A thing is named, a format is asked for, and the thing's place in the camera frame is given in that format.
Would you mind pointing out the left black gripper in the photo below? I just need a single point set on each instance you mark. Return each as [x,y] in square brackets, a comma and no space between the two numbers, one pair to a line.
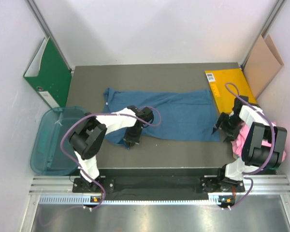
[133,140]

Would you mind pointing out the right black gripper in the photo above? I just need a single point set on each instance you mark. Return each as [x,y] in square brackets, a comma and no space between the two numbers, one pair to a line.
[231,133]

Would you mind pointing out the blue t shirt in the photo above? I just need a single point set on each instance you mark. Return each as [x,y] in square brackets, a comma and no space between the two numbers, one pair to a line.
[188,116]

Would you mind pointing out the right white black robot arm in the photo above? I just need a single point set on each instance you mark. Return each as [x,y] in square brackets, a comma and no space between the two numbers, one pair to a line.
[263,146]

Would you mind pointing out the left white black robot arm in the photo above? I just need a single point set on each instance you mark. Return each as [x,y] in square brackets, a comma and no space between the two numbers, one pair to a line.
[87,137]

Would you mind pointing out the pink folded t shirt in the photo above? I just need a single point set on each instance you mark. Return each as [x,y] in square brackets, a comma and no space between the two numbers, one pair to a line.
[238,143]

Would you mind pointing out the yellow padded envelope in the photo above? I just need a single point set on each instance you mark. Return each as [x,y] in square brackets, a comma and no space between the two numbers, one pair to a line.
[221,80]

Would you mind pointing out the green folded t shirt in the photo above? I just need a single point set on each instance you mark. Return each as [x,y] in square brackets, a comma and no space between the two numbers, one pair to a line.
[275,168]

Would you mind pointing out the brown cardboard folder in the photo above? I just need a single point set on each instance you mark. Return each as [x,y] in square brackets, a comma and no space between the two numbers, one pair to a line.
[263,64]

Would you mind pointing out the teal transparent plastic bin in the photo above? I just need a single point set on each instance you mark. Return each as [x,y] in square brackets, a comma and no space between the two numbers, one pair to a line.
[47,157]

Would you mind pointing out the aluminium front rail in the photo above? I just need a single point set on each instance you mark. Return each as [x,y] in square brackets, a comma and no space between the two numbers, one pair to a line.
[265,209]

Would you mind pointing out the grey slotted cable duct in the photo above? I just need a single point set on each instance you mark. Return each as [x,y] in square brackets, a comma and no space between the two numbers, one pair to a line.
[92,200]

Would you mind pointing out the green ring binder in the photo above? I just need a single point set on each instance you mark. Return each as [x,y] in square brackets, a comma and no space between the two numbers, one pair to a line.
[48,75]

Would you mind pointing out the right aluminium corner post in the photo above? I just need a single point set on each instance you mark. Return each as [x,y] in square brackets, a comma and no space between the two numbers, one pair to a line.
[270,19]

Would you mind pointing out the aluminium corner post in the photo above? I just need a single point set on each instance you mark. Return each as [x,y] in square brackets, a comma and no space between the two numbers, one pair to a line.
[46,29]
[270,19]

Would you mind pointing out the left aluminium corner post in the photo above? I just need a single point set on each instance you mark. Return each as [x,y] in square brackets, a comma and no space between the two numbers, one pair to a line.
[46,29]

